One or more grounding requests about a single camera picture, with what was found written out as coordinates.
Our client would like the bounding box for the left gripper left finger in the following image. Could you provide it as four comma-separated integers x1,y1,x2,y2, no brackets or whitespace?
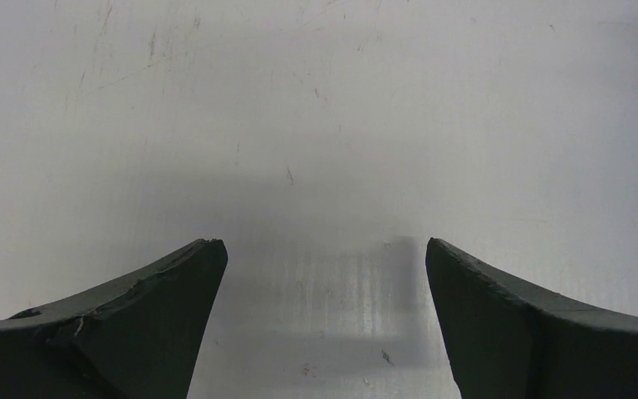
0,239,228,398

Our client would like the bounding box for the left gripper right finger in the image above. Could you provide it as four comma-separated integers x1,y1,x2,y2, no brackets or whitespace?
425,239,638,398

